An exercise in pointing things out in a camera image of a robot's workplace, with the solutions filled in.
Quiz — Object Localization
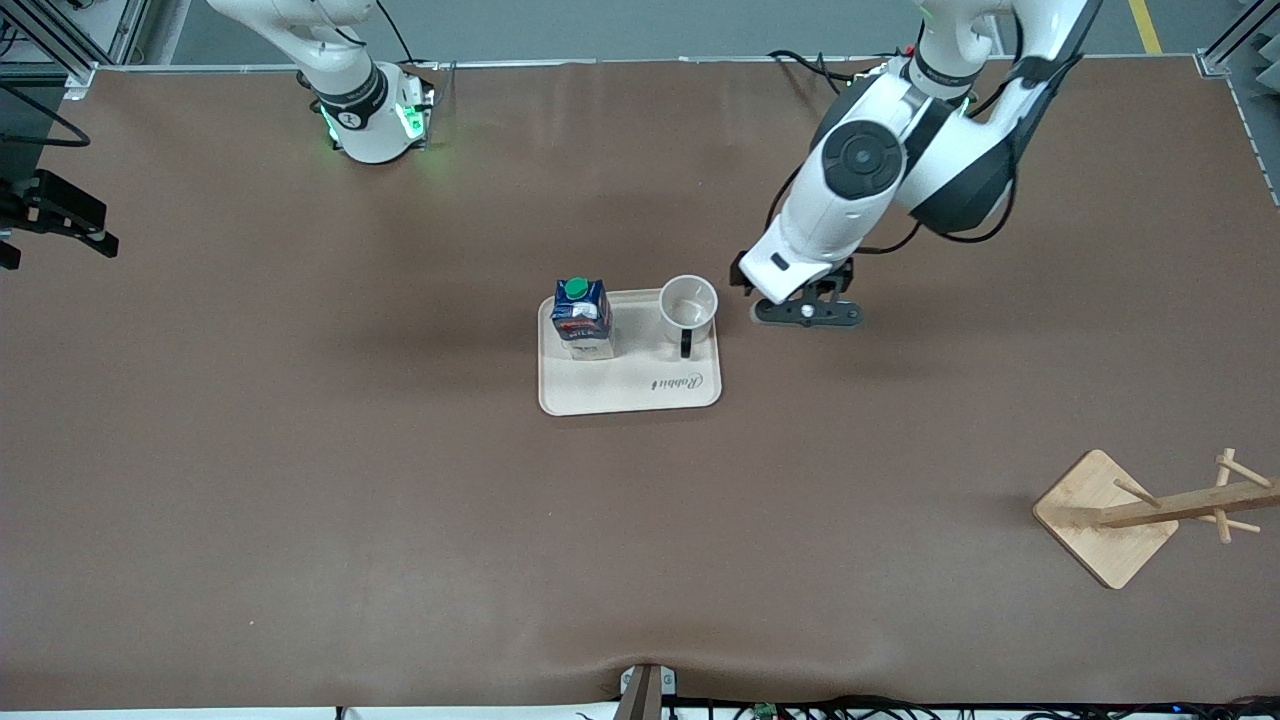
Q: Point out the black base cable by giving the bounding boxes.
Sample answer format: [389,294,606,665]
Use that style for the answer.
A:
[767,49,886,106]
[375,0,443,79]

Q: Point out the wooden cup rack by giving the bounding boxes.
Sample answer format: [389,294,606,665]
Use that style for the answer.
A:
[1032,448,1280,591]

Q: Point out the aluminium frame post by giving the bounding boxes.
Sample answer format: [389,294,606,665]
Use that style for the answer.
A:
[0,0,153,97]
[1194,0,1280,83]

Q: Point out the white smiley cup black handle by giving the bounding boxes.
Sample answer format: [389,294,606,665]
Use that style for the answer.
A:
[658,274,720,360]

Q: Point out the black right base cable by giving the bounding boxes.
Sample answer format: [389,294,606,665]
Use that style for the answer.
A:
[375,0,443,79]

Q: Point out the blue milk carton green cap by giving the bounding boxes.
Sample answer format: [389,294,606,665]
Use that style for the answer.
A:
[550,277,616,362]

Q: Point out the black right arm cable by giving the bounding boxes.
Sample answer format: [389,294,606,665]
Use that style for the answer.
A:
[0,84,93,150]

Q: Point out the beige plastic tray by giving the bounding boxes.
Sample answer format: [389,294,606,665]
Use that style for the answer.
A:
[538,287,723,417]

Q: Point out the black left base cable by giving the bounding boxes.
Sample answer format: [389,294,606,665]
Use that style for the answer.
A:
[767,49,886,106]

